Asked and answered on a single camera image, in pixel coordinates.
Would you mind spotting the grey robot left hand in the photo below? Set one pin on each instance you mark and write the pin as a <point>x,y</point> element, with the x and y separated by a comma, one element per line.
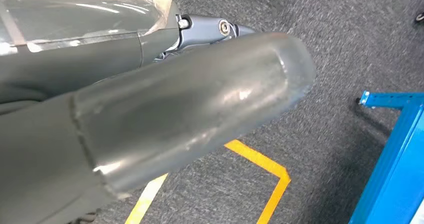
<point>132,110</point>

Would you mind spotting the yellow floor tape square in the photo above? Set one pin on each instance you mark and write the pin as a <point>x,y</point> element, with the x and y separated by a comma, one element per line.
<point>265,163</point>

